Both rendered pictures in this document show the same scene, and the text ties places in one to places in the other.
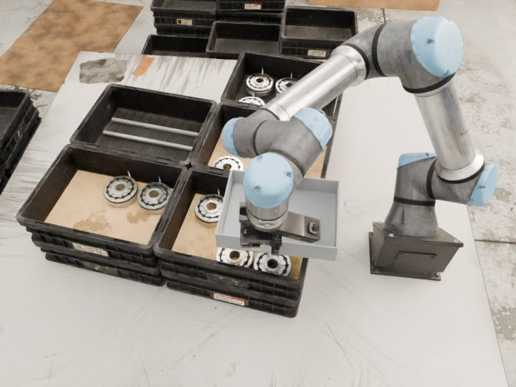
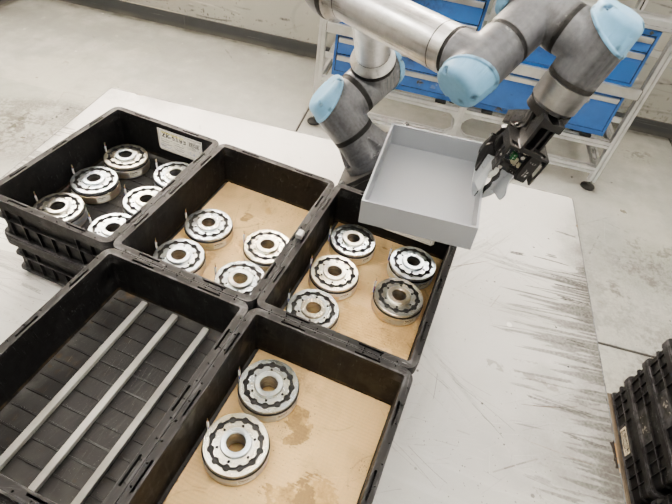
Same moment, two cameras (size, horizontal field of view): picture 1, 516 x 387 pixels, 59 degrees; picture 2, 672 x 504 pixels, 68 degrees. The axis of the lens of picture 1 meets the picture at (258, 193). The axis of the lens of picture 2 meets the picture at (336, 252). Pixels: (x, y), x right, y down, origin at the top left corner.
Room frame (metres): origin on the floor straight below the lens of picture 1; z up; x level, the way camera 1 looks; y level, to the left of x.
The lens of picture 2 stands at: (0.76, 0.74, 1.63)
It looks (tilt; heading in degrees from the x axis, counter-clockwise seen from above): 45 degrees down; 271
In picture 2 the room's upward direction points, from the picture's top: 10 degrees clockwise
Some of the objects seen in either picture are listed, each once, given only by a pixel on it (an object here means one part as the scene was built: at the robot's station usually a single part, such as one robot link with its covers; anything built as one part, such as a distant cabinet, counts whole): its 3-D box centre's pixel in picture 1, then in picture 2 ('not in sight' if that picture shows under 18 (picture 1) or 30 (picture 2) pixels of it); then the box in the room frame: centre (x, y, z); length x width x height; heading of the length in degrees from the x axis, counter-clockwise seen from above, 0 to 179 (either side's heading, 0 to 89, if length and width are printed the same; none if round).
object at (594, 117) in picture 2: not in sight; (558, 72); (-0.15, -1.84, 0.60); 0.72 x 0.03 x 0.56; 175
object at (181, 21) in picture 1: (190, 21); not in sight; (2.67, 0.44, 0.31); 0.40 x 0.30 x 0.34; 85
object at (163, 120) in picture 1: (149, 134); (109, 381); (1.09, 0.36, 0.87); 0.40 x 0.30 x 0.11; 76
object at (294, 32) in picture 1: (315, 59); not in sight; (2.20, -0.33, 0.37); 0.40 x 0.30 x 0.45; 85
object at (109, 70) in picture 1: (101, 69); not in sight; (1.65, 0.68, 0.71); 0.22 x 0.19 x 0.01; 85
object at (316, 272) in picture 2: not in sight; (334, 273); (0.77, 0.03, 0.86); 0.10 x 0.10 x 0.01
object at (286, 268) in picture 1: (272, 265); (412, 263); (0.60, -0.04, 0.86); 0.10 x 0.10 x 0.01
